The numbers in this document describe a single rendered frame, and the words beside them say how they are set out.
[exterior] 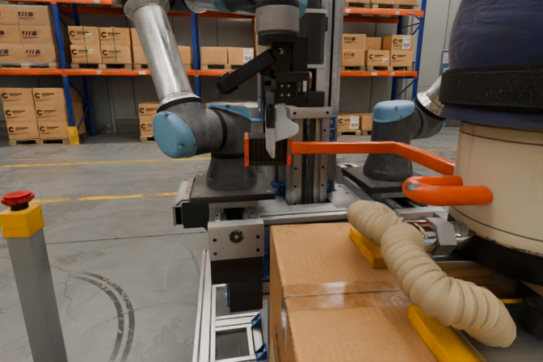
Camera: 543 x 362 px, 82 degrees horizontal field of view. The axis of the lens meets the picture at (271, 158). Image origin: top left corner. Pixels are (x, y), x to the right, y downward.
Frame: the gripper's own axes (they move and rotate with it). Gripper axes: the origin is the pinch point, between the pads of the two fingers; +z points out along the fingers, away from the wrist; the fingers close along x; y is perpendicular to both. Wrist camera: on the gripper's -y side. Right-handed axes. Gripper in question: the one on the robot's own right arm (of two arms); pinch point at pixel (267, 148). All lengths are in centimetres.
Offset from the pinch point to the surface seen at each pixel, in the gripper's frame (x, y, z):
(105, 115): 789, -363, 66
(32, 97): 660, -452, 12
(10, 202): 22, -64, 17
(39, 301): 22, -63, 47
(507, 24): -29.4, 20.2, -17.0
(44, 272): 26, -62, 40
